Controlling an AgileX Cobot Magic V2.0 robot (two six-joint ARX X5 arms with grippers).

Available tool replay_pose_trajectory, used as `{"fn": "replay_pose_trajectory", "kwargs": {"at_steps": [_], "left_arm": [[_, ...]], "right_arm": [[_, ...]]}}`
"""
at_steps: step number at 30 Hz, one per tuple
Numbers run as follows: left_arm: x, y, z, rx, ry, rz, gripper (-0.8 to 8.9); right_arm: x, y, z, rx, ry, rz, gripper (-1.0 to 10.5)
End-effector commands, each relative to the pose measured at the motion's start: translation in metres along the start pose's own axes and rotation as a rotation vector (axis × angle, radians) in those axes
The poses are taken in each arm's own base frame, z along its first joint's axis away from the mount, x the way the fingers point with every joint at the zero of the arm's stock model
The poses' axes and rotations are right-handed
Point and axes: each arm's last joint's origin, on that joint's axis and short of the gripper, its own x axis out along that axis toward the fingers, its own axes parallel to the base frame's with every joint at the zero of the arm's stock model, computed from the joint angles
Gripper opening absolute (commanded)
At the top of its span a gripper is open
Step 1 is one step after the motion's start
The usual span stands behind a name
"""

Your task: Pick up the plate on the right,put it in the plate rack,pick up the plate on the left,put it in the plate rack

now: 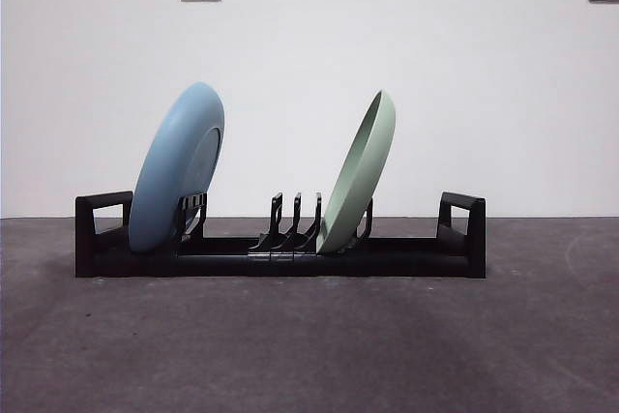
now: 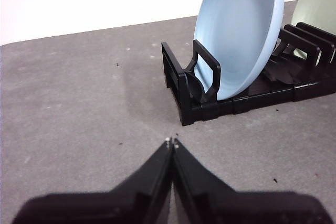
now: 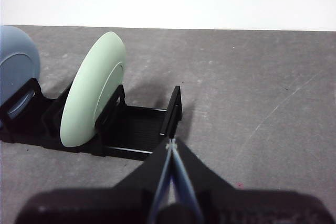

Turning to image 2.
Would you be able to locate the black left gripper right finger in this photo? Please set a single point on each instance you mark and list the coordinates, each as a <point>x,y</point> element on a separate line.
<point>223,205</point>

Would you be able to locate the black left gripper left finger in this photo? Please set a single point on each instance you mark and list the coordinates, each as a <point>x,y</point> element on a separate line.
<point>118,205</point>

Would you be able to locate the blue round plate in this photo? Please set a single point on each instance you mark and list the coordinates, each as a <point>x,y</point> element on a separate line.
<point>236,37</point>

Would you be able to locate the green round plate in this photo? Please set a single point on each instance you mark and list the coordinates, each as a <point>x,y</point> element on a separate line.
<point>315,3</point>

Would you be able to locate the black plastic plate rack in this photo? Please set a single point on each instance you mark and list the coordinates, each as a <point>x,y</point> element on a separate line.
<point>210,108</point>

